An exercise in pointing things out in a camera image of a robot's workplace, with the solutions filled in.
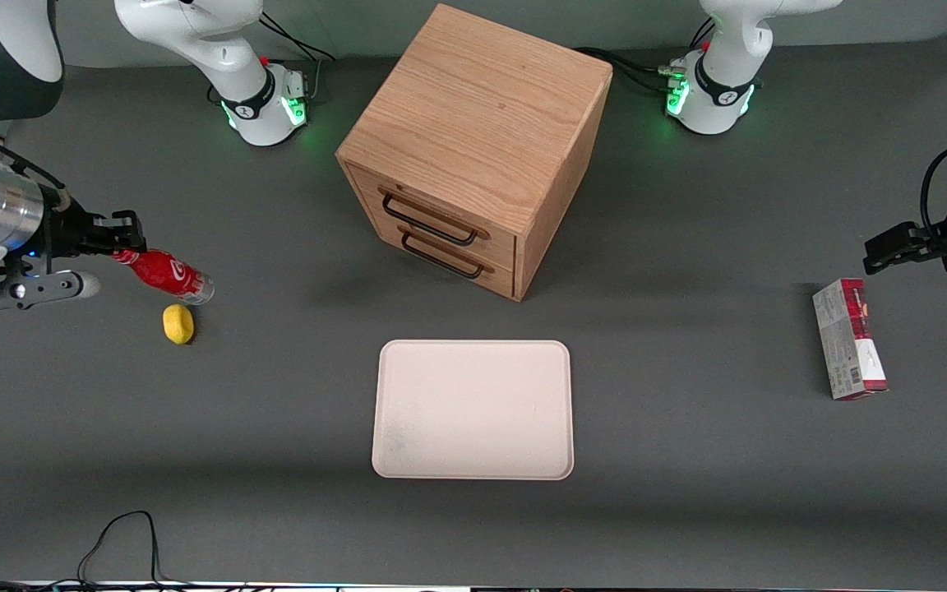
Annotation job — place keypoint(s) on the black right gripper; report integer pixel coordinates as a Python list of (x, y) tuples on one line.
[(65, 229)]

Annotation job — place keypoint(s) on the red coke bottle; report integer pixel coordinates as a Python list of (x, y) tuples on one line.
[(165, 274)]

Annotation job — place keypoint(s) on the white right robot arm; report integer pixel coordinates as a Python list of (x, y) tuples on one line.
[(235, 66)]

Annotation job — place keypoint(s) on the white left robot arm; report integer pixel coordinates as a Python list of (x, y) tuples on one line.
[(724, 74)]

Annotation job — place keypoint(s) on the beige rectangular tray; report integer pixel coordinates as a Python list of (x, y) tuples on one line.
[(473, 409)]

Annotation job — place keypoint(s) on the red and grey carton box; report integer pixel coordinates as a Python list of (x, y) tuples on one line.
[(849, 339)]

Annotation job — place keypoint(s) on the yellow lemon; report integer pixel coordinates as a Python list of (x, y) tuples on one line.
[(178, 324)]

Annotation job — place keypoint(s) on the wooden drawer cabinet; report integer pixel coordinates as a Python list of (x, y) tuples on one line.
[(482, 123)]

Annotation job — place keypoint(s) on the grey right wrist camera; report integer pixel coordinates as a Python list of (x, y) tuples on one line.
[(30, 288)]

